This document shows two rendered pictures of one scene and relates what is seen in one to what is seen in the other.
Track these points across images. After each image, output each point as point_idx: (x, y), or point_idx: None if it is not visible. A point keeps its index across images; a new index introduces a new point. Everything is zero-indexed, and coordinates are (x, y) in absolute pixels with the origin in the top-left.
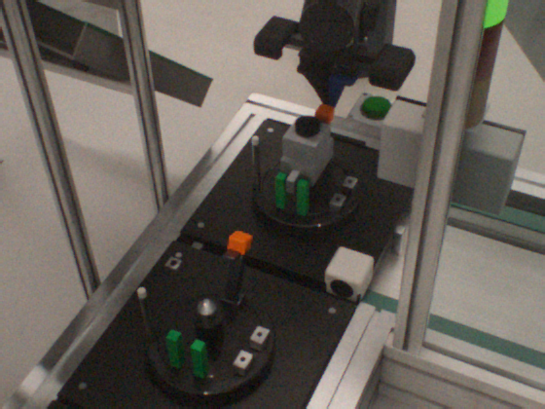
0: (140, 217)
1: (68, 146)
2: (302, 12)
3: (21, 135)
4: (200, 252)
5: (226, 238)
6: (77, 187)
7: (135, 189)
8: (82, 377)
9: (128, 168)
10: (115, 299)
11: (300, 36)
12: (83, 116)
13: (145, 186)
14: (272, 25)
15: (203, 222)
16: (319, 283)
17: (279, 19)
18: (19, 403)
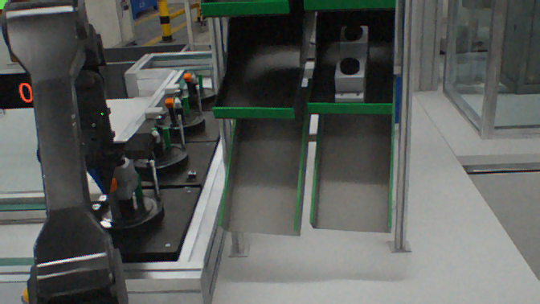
0: (260, 252)
1: (358, 275)
2: (103, 68)
3: (402, 271)
4: (182, 183)
5: (171, 191)
6: (321, 254)
7: (279, 265)
8: (210, 145)
9: (296, 275)
10: (217, 167)
11: (121, 141)
12: (376, 300)
13: (273, 269)
14: (143, 137)
15: (188, 193)
16: None
17: (138, 141)
18: None
